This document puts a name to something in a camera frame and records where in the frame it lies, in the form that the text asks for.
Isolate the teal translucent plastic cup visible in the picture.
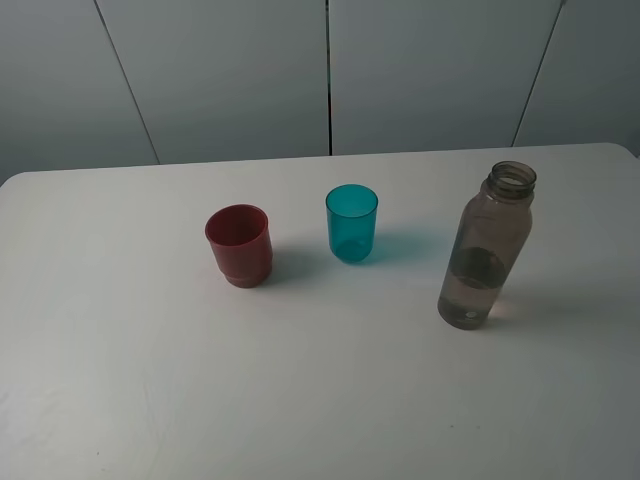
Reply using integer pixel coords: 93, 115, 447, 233
325, 184, 379, 263

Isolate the smoky translucent water bottle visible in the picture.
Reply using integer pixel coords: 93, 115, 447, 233
437, 161, 537, 330

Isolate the red plastic cup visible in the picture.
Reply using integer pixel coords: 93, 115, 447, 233
204, 204, 273, 289

